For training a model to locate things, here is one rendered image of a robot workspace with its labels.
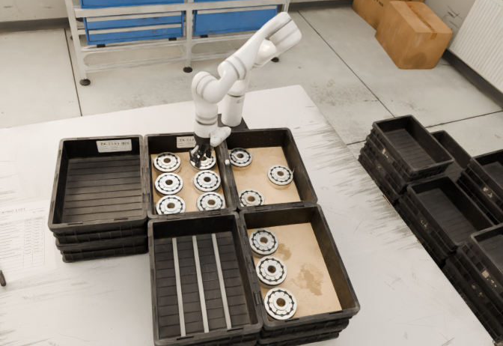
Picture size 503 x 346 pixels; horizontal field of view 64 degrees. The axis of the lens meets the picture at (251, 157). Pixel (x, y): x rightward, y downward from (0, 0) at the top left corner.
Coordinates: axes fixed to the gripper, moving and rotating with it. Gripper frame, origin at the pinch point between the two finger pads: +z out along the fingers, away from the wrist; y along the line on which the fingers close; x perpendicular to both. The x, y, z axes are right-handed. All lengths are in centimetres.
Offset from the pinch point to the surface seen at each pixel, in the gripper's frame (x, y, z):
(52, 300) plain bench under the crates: -15, 58, 30
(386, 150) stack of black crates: 49, -108, 47
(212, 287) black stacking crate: 27.1, 28.5, 17.4
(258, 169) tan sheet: 11.5, -23.2, 17.3
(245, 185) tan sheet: 11.8, -12.7, 17.2
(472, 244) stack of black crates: 104, -70, 43
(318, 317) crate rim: 59, 22, 7
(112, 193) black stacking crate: -24.0, 21.7, 17.5
